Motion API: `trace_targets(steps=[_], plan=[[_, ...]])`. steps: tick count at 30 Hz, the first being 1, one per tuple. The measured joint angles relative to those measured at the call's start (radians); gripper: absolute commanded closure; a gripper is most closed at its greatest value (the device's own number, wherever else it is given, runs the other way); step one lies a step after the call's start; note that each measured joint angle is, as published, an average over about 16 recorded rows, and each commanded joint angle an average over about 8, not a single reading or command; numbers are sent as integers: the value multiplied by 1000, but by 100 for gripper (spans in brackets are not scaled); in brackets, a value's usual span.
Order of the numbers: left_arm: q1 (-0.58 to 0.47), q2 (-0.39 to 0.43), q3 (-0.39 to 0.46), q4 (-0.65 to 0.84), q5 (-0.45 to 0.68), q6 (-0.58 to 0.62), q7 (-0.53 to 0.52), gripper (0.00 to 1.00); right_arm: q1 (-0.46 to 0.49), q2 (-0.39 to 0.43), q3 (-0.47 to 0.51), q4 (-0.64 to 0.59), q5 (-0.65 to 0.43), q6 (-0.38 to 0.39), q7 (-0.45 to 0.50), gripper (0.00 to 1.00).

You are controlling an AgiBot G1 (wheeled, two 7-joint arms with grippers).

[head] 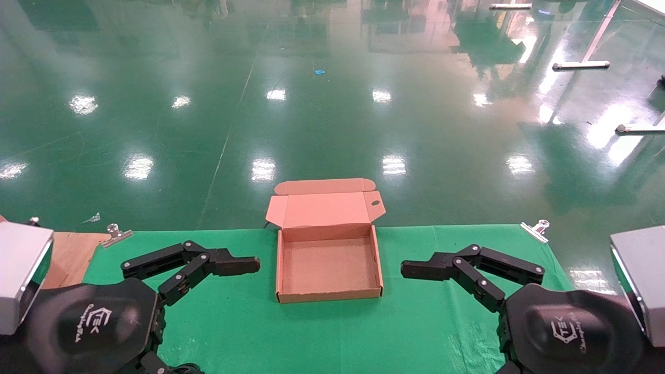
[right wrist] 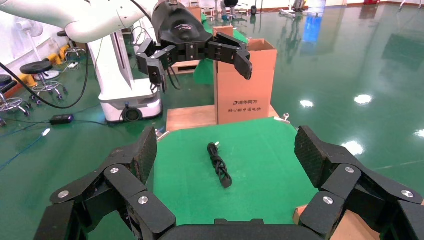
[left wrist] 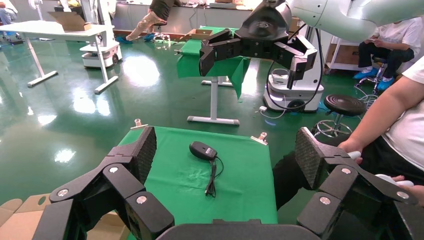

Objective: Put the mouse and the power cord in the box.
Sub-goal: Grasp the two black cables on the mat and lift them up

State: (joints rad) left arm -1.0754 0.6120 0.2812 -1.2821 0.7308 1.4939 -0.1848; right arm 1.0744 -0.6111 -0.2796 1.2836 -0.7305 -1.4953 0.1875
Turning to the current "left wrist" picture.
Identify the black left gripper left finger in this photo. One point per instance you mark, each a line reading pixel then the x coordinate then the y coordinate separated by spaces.
pixel 126 179

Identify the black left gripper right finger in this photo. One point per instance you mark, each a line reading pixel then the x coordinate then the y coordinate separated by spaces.
pixel 338 185

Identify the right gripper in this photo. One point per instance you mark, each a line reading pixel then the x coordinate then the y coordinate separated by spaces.
pixel 261 23

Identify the white handheld controller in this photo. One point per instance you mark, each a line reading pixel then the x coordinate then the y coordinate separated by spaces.
pixel 387 179
pixel 354 155

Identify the operator bare forearm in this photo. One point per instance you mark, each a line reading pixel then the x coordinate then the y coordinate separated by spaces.
pixel 381 116

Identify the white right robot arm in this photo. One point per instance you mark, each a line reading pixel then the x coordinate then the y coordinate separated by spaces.
pixel 348 16

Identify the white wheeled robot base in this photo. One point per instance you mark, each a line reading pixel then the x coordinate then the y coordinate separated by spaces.
pixel 99 56
pixel 291 92

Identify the small open cardboard box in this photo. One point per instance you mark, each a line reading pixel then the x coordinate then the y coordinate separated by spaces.
pixel 198 33

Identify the open flat cardboard box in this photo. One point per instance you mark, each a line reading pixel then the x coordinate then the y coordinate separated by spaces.
pixel 20 225

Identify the large open cardboard box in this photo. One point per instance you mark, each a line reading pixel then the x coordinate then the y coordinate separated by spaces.
pixel 71 21

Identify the operator hand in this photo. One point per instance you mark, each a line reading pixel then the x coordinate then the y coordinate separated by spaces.
pixel 348 145
pixel 417 193

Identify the silver metal cloth clip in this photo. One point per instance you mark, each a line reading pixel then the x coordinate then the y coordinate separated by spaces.
pixel 260 138
pixel 138 124

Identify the long grey workbench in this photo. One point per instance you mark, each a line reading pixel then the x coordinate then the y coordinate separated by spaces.
pixel 212 18

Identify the clipped green table cloth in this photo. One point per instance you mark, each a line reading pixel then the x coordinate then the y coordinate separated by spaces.
pixel 185 185

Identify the black round stool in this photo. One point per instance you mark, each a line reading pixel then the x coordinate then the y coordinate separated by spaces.
pixel 344 104

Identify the operator in white shirt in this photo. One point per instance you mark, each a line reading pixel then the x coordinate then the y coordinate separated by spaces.
pixel 407 139

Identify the white shelf with cardboard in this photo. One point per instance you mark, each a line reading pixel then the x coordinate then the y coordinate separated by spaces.
pixel 344 54

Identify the black office stool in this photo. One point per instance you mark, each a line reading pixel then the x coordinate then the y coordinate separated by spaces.
pixel 160 24

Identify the person in khaki trousers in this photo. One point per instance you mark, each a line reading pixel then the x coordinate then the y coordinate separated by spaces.
pixel 145 23

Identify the chrome swivel stool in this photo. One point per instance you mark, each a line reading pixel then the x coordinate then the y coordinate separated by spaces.
pixel 377 69

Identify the seated person with blue shoes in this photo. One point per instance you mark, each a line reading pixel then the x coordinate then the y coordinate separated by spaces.
pixel 397 39

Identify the white table with T legs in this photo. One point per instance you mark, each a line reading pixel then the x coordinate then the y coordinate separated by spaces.
pixel 49 30

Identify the person in grey clothes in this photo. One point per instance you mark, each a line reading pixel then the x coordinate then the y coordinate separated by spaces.
pixel 6 13

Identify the white pedestal table frame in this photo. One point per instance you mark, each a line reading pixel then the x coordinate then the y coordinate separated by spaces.
pixel 213 99

